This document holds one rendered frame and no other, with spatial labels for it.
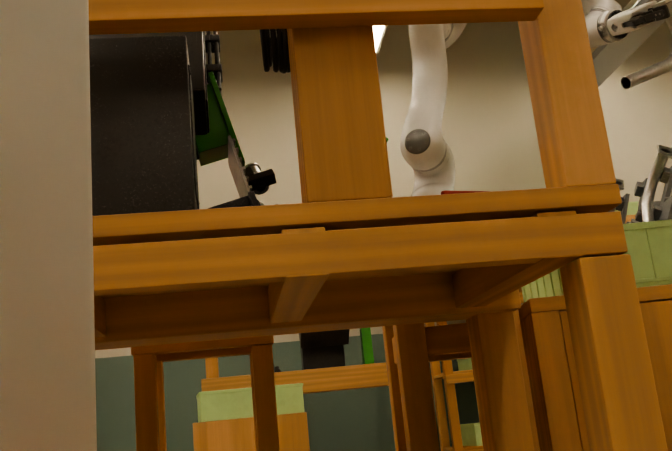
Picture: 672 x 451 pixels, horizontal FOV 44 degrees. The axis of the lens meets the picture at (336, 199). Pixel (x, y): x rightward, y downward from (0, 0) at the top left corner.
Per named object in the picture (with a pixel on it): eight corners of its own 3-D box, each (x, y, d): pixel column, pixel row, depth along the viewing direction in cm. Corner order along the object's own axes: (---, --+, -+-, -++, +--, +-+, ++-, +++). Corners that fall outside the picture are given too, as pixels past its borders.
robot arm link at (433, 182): (406, 212, 224) (398, 129, 231) (423, 226, 241) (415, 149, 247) (450, 205, 220) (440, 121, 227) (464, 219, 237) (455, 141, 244)
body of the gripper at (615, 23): (597, 18, 214) (631, 7, 204) (622, 5, 219) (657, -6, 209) (607, 45, 215) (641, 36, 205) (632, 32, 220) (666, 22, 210)
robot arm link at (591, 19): (626, 26, 222) (610, 49, 219) (590, 36, 234) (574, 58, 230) (609, 2, 219) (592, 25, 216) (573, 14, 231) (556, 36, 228)
